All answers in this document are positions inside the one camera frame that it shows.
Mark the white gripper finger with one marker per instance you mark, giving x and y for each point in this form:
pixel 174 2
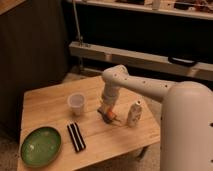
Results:
pixel 116 118
pixel 102 114

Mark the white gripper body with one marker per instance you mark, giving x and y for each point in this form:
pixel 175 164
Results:
pixel 108 102

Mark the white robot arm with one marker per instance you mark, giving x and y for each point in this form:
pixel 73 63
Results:
pixel 186 135

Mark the white bottle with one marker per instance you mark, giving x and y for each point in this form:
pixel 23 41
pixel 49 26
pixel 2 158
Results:
pixel 134 114

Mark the clear plastic cup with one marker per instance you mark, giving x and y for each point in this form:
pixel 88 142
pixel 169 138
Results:
pixel 76 102

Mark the wooden table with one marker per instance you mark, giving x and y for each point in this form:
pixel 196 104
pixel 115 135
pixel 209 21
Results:
pixel 48 107

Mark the green plate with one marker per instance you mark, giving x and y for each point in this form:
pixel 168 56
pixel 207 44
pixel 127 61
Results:
pixel 40 147

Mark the metal pole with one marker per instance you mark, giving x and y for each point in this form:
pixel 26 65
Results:
pixel 80 39

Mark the white metal rail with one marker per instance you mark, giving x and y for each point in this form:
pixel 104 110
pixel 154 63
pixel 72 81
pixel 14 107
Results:
pixel 141 60

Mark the black handle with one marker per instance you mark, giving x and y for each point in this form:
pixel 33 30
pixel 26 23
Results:
pixel 182 62

